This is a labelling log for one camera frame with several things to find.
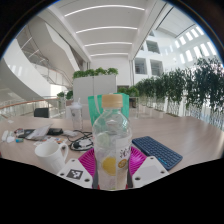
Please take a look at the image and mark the clear bottle with beige cap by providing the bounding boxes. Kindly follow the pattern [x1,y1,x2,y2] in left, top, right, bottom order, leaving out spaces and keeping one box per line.
[91,94,133,191]

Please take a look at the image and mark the colourful sticker sheet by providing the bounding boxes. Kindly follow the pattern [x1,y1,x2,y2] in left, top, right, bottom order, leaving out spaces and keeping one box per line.
[33,137,68,146]

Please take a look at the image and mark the clear shaker bottle white lid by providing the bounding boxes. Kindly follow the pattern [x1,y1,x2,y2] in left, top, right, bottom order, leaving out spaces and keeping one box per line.
[69,98,84,132]

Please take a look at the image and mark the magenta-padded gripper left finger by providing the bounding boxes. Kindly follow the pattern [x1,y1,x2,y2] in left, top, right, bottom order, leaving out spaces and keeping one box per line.
[57,148,98,190]

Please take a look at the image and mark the black cable bundle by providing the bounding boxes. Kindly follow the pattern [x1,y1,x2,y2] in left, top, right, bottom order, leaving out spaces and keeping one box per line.
[68,130,94,152]

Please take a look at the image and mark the white mug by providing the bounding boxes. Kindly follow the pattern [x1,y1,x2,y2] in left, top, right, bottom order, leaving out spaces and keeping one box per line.
[34,139,69,175]

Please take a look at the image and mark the small green potted plants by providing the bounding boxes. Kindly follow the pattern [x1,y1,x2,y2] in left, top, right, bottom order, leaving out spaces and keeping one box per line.
[56,90,74,101]

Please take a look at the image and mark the dark blue keyboard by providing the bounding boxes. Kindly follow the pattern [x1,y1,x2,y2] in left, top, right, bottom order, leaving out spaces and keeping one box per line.
[131,135,184,171]

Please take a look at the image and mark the green tote bag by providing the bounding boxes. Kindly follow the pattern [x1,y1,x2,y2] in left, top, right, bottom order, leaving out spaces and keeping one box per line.
[87,93,130,127]

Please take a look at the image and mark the white planter cabinet with greenery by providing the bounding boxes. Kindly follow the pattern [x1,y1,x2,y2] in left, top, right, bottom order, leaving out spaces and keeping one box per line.
[72,67,119,116]

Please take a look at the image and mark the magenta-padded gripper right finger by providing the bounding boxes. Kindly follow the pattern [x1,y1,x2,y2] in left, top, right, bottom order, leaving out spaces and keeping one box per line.
[127,146,170,190]

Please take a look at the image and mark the open booklet with papers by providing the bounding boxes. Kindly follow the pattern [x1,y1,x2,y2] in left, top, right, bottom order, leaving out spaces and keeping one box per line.
[24,124,64,141]

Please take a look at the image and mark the row of green potted trees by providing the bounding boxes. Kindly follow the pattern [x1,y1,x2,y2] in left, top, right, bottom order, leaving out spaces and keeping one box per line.
[117,58,224,131]

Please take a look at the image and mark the black chair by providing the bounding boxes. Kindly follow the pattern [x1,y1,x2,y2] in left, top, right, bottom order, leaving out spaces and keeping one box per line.
[33,107,50,119]

